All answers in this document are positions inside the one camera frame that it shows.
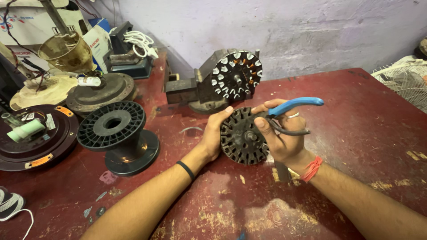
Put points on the dark metal winding machine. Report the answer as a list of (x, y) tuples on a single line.
[(128, 56)]

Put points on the stator core with white insulation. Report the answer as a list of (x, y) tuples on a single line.
[(236, 75)]

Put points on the white capacitor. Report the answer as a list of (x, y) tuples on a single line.
[(88, 81)]

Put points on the red thread wristband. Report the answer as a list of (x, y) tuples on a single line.
[(312, 169)]

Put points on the green capacitor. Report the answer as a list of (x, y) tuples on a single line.
[(26, 130)]

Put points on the grey ceiling fan motor housing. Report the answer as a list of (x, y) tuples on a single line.
[(103, 91)]

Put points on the person's left hand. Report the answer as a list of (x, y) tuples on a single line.
[(213, 136)]

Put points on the grey metal bench vise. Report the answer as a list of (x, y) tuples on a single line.
[(196, 86)]

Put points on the maroon ceiling fan motor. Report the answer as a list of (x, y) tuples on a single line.
[(36, 136)]

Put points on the white cardboard box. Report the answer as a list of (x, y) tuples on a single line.
[(98, 43)]

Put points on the brass coloured fan canopy cup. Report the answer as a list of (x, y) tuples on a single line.
[(66, 53)]

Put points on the person's right hand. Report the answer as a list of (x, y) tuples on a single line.
[(283, 140)]

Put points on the black wristband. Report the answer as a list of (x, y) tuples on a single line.
[(185, 169)]

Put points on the cream ceiling fan motor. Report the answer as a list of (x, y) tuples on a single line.
[(43, 91)]

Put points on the dark bare fan stator core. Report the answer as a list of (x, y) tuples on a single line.
[(242, 136)]

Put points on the white fan body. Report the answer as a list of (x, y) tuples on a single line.
[(30, 23)]

